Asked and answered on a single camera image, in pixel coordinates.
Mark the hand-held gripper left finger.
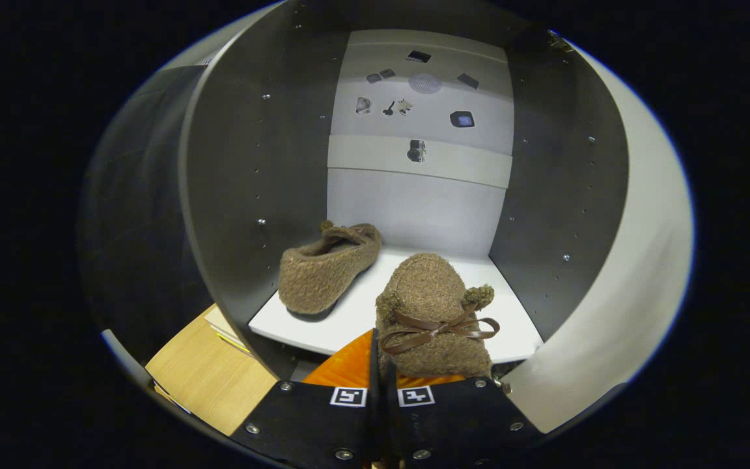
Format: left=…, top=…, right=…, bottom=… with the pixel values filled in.
left=230, top=329, right=382, bottom=466

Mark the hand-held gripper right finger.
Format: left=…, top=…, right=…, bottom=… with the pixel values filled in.
left=385, top=357, right=542, bottom=466

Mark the brown fuzzy shoe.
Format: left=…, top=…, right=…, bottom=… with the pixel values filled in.
left=277, top=220, right=383, bottom=317
left=375, top=253, right=501, bottom=380

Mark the grey shoe cabinet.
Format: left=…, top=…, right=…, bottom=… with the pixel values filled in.
left=178, top=0, right=630, bottom=382

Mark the book with yellow edge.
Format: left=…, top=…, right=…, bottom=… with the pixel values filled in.
left=215, top=329, right=260, bottom=356

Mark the black backdrop cloth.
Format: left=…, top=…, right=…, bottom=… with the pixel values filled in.
left=79, top=65, right=213, bottom=365

